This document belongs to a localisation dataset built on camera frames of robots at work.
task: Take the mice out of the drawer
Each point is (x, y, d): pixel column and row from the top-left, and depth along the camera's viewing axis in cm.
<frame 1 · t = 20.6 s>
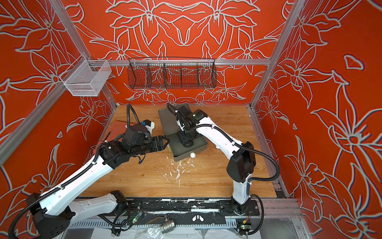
left hand: (165, 140, 70), fingers open
right hand: (184, 137, 80), fingers open
olive green top drawer: (179, 151, 78), point 16 cm above the table

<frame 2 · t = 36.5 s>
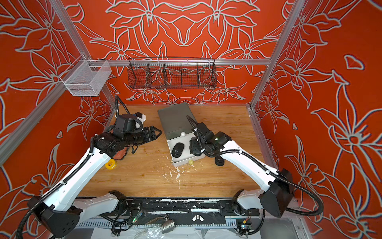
left hand: (157, 132, 72), fingers open
right hand: (193, 145, 77), fingers open
white middle drawer: (186, 157, 85), point 8 cm above the table
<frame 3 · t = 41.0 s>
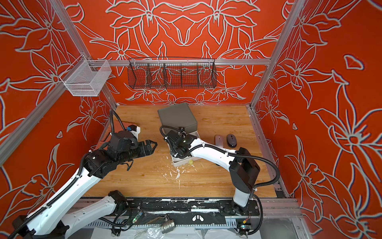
left hand: (151, 143, 70), fingers open
right hand: (176, 147, 83), fingers open
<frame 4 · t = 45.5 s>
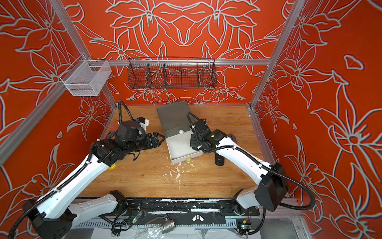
left hand: (159, 137, 70), fingers open
right hand: (194, 139, 80), fingers open
white middle drawer: (179, 149, 89), point 7 cm above the table
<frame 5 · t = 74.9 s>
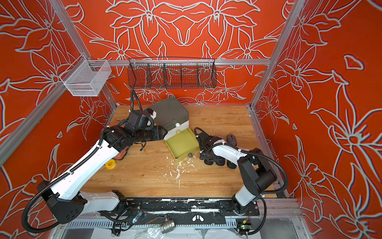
left hand: (163, 130, 71), fingers open
right hand: (206, 156, 89), fingers open
white middle drawer: (178, 126, 88), point 17 cm above the table
yellow bottom drawer: (182, 144, 99), on the table
